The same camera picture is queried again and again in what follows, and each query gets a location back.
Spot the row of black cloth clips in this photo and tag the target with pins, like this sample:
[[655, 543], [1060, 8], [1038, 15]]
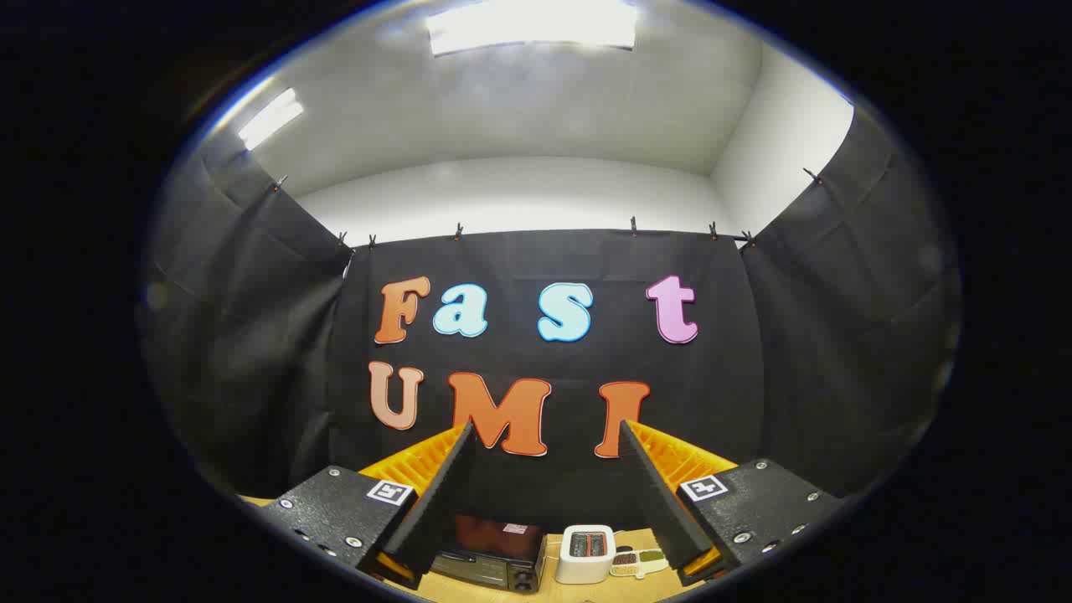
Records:
[[458, 231]]

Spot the black toaster oven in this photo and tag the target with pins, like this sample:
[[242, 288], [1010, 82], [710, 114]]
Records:
[[494, 553]]

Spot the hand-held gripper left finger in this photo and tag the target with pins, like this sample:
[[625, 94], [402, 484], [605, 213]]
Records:
[[440, 502]]

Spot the large ceiling light panel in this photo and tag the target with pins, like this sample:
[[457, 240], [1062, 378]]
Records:
[[532, 25]]

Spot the small ceiling light panel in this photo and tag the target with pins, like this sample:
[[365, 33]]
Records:
[[270, 119]]

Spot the white pop-up toaster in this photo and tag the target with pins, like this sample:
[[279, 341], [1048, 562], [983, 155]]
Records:
[[584, 563]]

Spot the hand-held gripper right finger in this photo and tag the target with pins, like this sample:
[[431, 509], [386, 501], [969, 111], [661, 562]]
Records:
[[657, 498]]

